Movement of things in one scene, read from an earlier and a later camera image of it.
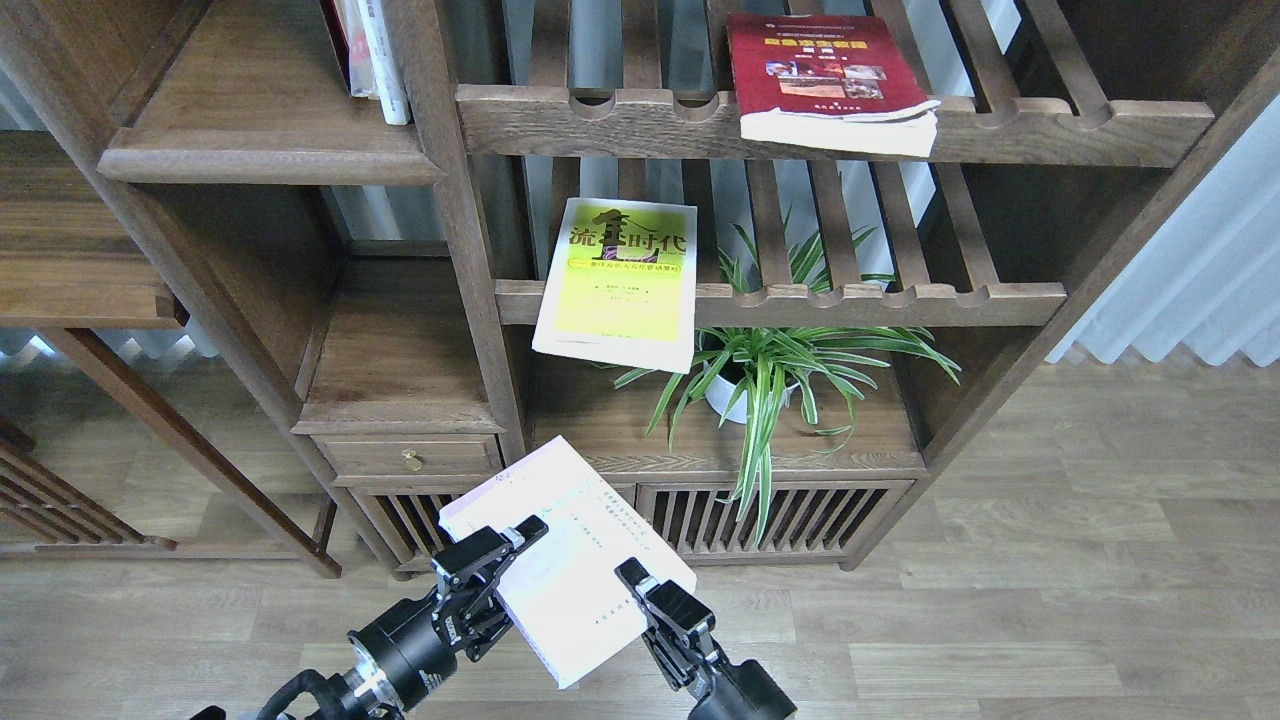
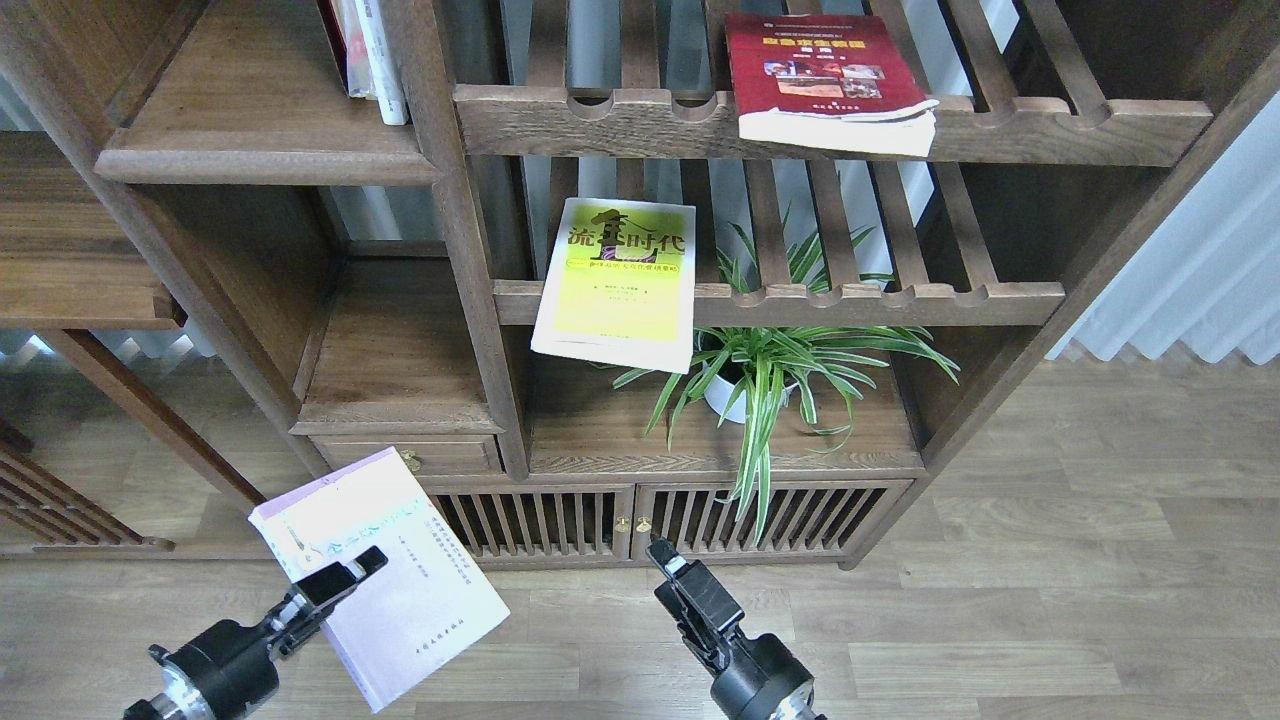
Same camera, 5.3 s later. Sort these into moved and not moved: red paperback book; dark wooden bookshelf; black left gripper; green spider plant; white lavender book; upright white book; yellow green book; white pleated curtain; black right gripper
Moved: black right gripper; white lavender book; black left gripper
Not moved: yellow green book; dark wooden bookshelf; green spider plant; white pleated curtain; red paperback book; upright white book
